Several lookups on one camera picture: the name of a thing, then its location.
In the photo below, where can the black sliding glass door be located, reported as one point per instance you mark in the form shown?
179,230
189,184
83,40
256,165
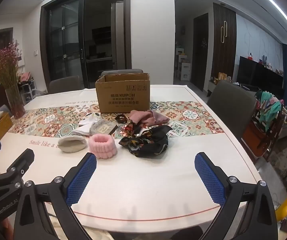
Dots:
63,42

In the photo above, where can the wooden high chair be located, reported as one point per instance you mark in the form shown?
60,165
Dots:
256,135

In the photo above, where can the white storage drawers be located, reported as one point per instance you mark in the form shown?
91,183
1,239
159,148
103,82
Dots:
183,67

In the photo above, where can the pink knitted cloth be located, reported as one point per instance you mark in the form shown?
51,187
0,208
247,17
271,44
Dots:
143,116

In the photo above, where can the black television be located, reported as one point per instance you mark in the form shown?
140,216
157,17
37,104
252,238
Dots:
258,75

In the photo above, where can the pink clothes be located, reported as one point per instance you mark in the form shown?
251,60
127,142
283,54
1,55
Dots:
24,77

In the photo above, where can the white cloth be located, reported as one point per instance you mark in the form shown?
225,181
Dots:
86,122

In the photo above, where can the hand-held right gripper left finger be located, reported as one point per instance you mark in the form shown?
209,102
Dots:
81,180

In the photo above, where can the black floral scarf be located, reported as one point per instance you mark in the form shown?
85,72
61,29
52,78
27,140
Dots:
151,142

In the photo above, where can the pink fluffy wristband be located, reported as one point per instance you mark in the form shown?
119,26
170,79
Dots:
103,146

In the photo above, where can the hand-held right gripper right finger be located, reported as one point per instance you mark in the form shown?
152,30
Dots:
209,180

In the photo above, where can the glass vase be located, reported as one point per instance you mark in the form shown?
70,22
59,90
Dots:
14,105

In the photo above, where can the grey sock with label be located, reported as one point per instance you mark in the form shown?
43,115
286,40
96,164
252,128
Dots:
101,128

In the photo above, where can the slatted wooden wall panel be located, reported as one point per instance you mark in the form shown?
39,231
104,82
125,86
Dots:
229,42

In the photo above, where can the silver refrigerator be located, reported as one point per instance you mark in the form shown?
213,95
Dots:
117,37

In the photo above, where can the brown cardboard box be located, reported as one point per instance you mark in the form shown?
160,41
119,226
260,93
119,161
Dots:
121,97

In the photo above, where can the yellow snack packets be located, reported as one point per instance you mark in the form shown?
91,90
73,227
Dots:
222,77

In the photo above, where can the yellow plastic toy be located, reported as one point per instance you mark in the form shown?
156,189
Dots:
283,210

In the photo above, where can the dark wooden door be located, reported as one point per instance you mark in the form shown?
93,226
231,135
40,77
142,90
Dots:
199,55

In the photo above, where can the dried pink flowers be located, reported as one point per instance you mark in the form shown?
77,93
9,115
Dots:
7,65

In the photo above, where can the teal clothes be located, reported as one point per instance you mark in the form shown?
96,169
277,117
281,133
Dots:
271,105

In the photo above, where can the printed tablecloth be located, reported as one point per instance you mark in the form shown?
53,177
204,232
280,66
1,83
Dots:
158,180

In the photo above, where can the white shoe rack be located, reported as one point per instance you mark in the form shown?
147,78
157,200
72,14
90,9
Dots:
28,90

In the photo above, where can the dark red floral scrunchie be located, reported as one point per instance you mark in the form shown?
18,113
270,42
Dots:
129,128

